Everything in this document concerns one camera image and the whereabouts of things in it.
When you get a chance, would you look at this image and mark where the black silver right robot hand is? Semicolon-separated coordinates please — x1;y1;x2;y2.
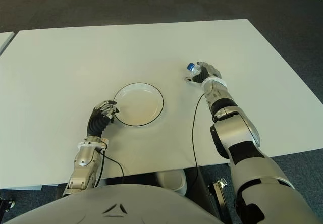
183;61;223;86

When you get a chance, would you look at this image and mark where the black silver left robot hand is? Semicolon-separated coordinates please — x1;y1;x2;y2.
87;99;120;137

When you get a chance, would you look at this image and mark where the clear blue-capped water bottle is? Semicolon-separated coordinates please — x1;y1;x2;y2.
186;62;202;76

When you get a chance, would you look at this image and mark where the white black-rimmed plate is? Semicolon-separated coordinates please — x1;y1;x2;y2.
113;82;165;128

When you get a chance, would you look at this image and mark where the grey robot torso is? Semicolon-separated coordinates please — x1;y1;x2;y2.
5;183;225;224

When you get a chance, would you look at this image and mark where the white robot waist part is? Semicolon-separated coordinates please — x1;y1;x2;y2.
156;170;187;196

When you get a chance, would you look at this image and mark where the black wheeled stand base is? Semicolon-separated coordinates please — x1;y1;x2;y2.
0;198;15;213

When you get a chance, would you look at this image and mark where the neighbouring white table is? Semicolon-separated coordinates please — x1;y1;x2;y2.
0;31;15;54

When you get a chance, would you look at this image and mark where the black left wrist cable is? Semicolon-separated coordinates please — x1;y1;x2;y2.
94;149;125;187

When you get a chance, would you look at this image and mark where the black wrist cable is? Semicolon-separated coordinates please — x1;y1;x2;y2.
191;92;205;184
94;149;125;187

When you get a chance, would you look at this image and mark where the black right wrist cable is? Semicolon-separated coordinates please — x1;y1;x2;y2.
191;92;205;184

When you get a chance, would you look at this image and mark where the black frame with silver clip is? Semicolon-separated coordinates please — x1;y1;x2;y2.
206;178;233;224

